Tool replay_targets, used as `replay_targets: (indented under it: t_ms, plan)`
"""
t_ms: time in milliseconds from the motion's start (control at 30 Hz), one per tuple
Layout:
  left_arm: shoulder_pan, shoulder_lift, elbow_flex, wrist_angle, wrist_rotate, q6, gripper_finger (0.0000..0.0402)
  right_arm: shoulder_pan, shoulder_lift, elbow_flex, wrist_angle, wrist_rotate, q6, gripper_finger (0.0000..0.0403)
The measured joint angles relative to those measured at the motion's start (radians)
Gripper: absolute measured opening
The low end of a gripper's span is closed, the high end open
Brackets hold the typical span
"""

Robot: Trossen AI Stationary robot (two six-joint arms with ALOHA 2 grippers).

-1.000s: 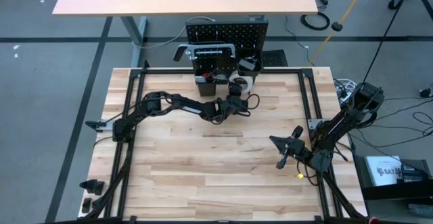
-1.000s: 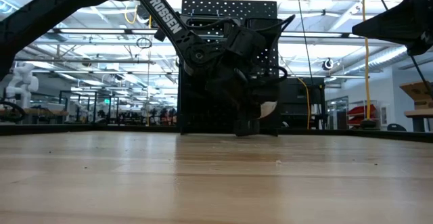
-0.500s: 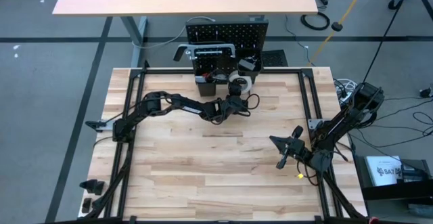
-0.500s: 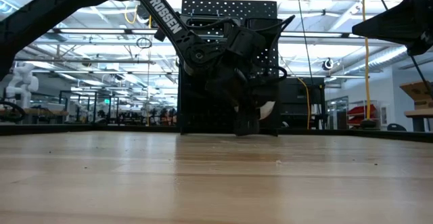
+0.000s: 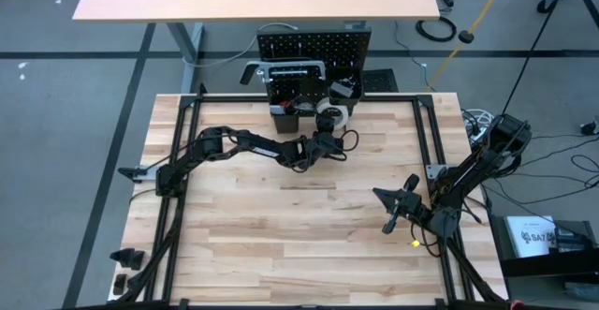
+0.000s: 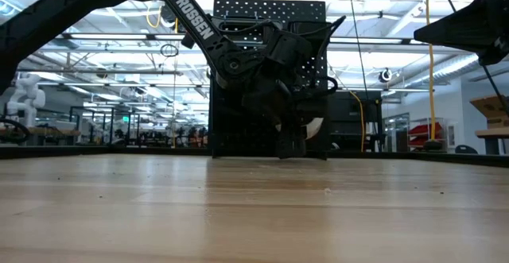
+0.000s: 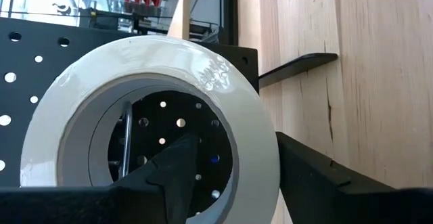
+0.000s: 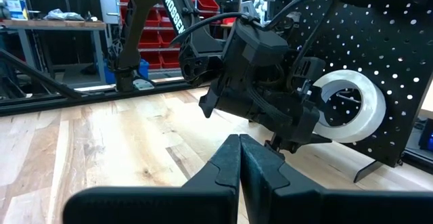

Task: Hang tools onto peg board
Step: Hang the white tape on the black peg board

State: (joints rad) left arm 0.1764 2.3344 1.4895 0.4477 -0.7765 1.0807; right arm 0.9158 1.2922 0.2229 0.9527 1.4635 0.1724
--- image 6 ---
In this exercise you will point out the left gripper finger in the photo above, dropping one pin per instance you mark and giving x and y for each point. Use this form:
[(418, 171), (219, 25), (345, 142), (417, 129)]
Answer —
[(292, 141)]

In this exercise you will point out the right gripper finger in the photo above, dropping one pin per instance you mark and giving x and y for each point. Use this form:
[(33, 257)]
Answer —
[(457, 28)]

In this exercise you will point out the white tape roll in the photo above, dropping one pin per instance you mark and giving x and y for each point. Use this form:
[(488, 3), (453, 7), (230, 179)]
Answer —
[(314, 128)]

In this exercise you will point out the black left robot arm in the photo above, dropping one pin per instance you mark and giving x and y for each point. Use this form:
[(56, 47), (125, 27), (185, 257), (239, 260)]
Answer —
[(222, 52)]

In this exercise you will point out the black cabinet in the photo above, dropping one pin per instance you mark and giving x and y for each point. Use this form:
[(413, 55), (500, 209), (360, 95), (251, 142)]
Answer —
[(350, 116)]

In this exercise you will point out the black perforated pegboard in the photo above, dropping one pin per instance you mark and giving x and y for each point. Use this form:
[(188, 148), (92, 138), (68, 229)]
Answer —
[(270, 8)]

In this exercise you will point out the tall black pegboard bin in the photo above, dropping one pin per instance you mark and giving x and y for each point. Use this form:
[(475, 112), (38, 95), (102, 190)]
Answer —
[(226, 116)]

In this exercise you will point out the cardboard box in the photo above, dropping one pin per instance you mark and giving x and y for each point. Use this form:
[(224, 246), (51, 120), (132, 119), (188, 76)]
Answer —
[(493, 110)]

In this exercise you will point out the small white ceiling reel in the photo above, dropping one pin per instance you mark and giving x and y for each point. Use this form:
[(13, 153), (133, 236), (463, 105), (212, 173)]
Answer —
[(384, 75)]

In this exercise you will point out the red storage bins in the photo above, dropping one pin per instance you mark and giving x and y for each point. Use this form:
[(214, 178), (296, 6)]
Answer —
[(425, 132)]

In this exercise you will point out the black round floor weight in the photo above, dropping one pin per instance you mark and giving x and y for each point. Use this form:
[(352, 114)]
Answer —
[(432, 144)]

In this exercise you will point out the black rounded chair back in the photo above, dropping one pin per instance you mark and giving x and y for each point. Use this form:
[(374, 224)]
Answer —
[(466, 149)]

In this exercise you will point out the white robot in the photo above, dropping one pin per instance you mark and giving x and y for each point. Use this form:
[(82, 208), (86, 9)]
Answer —
[(26, 100)]

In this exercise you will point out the black wheel hoop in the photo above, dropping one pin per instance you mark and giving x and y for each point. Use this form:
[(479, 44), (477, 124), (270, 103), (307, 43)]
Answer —
[(16, 136)]

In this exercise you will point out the black aluminium table frame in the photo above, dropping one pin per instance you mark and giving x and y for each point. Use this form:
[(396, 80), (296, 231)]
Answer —
[(119, 150)]

